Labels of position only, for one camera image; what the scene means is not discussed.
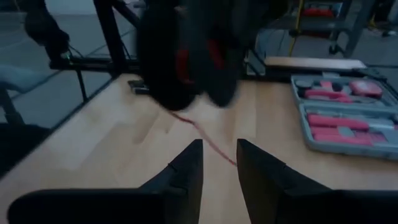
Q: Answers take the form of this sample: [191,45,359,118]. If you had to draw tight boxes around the white flat device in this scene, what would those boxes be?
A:
[0,63,55,94]

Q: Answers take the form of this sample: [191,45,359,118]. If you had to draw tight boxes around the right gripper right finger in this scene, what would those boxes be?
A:
[236,139,340,224]

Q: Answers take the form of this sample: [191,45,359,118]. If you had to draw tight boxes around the black wire spool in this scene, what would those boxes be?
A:
[138,18,246,112]

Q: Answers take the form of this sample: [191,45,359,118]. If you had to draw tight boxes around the yellow cable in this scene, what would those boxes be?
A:
[288,0,305,57]

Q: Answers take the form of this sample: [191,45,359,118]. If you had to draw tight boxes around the red-handled pliers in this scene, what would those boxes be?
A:
[303,80,354,104]

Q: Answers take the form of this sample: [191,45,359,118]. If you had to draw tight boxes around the grey tool kit case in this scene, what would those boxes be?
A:
[290,73,398,161]

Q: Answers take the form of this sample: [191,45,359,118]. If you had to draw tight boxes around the red tape measure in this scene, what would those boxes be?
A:
[348,80,384,100]

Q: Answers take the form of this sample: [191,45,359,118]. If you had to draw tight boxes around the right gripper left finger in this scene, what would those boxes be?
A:
[139,139,204,224]

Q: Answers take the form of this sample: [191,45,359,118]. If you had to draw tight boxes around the black aluminium table frame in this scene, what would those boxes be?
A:
[0,0,386,177]

